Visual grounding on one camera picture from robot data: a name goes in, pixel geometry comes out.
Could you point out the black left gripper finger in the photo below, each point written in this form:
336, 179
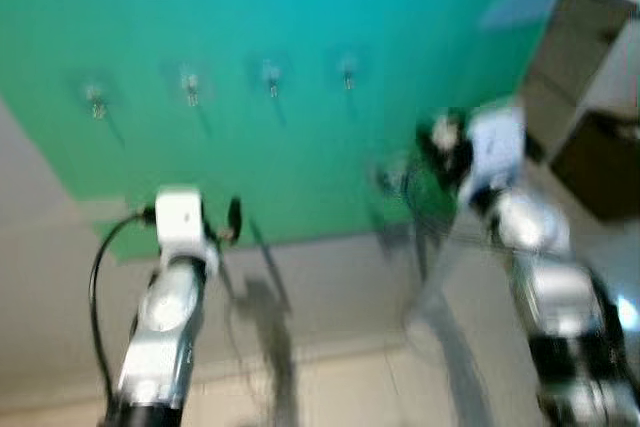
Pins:
209, 212
234, 217

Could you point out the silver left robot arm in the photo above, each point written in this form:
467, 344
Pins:
165, 327

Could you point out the grey drawer cabinet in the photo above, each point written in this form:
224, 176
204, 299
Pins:
585, 57

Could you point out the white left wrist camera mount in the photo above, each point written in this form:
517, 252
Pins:
182, 219

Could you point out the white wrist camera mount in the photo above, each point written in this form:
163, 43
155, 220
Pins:
498, 147
182, 219

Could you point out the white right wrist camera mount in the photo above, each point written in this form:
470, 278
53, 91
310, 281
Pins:
498, 147

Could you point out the metal wall hook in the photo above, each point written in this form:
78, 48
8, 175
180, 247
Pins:
95, 99
347, 71
271, 77
190, 87

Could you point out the green wall sheet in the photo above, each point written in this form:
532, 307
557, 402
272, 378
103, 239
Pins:
300, 17

